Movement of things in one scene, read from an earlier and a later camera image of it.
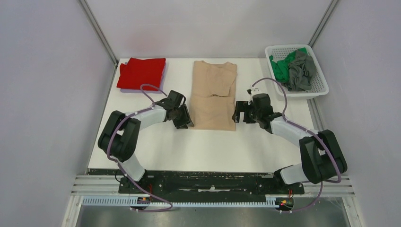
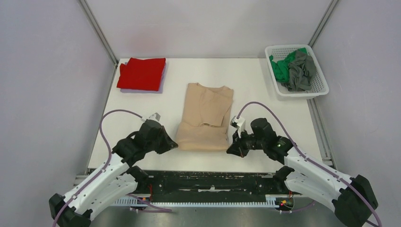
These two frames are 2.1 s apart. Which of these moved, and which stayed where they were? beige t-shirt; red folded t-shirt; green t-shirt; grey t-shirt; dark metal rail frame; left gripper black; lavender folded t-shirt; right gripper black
Moved: left gripper black; beige t-shirt; right gripper black
Stayed: dark metal rail frame; red folded t-shirt; green t-shirt; grey t-shirt; lavender folded t-shirt
